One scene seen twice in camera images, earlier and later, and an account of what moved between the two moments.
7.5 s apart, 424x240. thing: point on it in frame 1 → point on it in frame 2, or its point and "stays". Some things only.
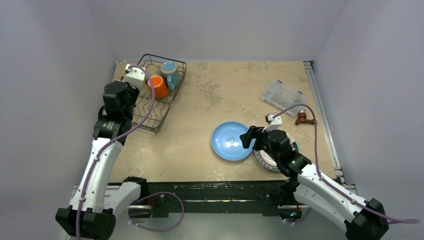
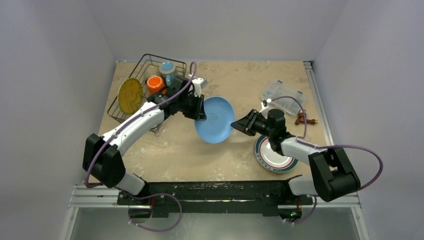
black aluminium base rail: x=213 y=198 stays
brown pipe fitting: x=302 y=117 stays
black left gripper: x=135 y=90 → x=198 y=113
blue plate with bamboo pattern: x=227 y=143 → x=216 y=128
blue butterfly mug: x=171 y=69 stays
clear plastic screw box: x=280 y=95 stays
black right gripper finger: x=251 y=134 → x=244 y=124
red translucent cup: x=160 y=87 stays
